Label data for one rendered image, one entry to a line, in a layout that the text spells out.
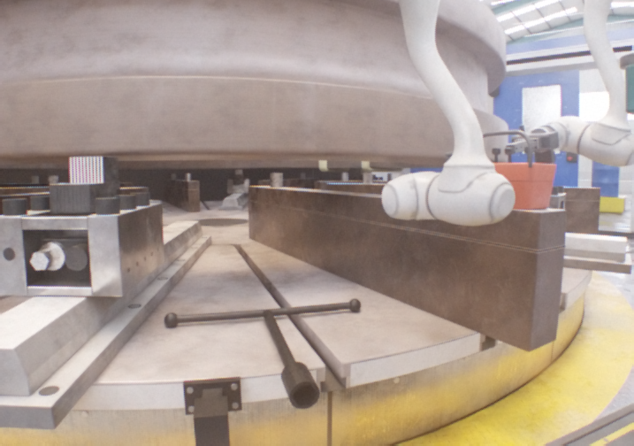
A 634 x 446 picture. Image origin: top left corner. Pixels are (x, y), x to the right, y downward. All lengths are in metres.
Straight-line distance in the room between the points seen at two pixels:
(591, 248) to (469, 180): 1.62
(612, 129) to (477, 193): 0.68
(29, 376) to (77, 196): 0.53
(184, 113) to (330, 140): 0.54
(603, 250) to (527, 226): 1.25
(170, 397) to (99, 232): 0.45
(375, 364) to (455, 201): 0.50
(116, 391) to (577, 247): 2.12
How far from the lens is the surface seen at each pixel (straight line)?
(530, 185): 1.15
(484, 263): 1.24
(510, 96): 6.69
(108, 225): 1.13
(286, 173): 8.19
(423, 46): 0.97
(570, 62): 6.43
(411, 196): 0.89
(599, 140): 1.39
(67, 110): 1.61
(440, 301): 1.39
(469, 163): 0.82
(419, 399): 1.29
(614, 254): 2.37
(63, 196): 1.28
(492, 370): 1.50
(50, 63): 1.85
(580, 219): 3.60
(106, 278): 1.16
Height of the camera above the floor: 0.78
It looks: 5 degrees down
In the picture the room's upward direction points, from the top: straight up
